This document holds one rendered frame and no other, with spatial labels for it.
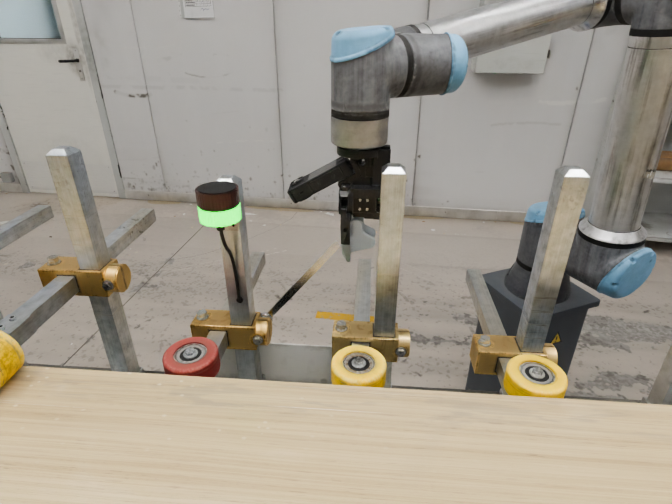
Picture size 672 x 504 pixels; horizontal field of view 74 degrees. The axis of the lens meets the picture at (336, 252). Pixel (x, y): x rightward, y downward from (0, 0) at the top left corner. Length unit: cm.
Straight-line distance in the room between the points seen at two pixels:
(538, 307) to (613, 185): 51
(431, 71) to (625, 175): 62
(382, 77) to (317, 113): 266
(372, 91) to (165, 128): 317
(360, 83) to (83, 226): 49
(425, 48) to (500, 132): 265
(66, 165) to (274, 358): 48
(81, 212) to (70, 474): 39
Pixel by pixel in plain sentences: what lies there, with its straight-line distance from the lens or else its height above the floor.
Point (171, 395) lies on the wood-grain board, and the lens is 66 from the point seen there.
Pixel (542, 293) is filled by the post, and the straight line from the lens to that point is 77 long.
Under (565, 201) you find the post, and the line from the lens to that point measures 71.
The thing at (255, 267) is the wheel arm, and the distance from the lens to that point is 100.
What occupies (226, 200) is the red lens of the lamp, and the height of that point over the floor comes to 112.
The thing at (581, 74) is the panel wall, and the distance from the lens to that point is 340.
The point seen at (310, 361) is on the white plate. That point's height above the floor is 76.
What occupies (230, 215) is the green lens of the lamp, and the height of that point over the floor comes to 110.
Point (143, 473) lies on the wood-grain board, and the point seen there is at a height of 90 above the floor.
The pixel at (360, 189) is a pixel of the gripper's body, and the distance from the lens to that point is 72.
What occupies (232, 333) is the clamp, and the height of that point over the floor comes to 86.
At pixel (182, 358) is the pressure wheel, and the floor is 90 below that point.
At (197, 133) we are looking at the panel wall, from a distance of 366.
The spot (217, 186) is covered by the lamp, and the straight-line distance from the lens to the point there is 66.
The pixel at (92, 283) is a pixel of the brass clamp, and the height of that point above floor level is 95.
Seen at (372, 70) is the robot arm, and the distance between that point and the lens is 67.
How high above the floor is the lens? 135
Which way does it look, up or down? 28 degrees down
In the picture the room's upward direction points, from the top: straight up
